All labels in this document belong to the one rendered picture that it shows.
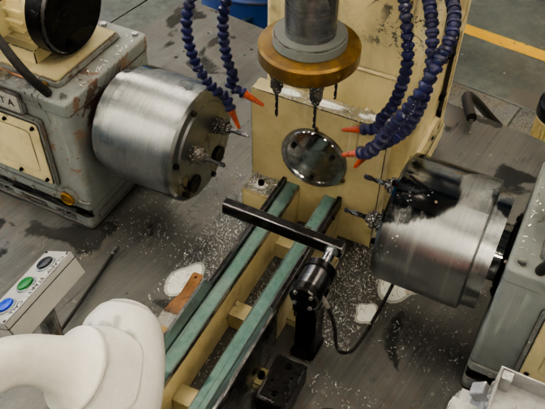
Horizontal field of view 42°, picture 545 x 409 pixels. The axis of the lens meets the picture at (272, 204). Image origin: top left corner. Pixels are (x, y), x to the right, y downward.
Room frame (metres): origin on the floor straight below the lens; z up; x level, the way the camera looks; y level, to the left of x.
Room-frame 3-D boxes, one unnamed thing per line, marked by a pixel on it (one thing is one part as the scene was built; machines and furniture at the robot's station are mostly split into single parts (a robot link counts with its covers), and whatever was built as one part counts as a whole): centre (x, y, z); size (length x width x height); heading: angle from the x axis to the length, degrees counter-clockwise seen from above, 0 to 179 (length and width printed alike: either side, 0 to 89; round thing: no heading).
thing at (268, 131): (1.15, -0.11, 0.97); 0.30 x 0.11 x 0.34; 64
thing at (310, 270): (0.92, -0.19, 0.92); 0.45 x 0.13 x 0.24; 154
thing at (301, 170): (1.10, -0.08, 1.02); 0.15 x 0.02 x 0.15; 64
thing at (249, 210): (0.90, -0.02, 1.01); 0.26 x 0.04 x 0.03; 64
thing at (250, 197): (1.13, 0.03, 0.86); 0.07 x 0.06 x 0.12; 64
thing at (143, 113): (1.17, 0.28, 1.04); 0.37 x 0.25 x 0.25; 64
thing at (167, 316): (0.86, 0.20, 0.80); 0.21 x 0.05 x 0.01; 158
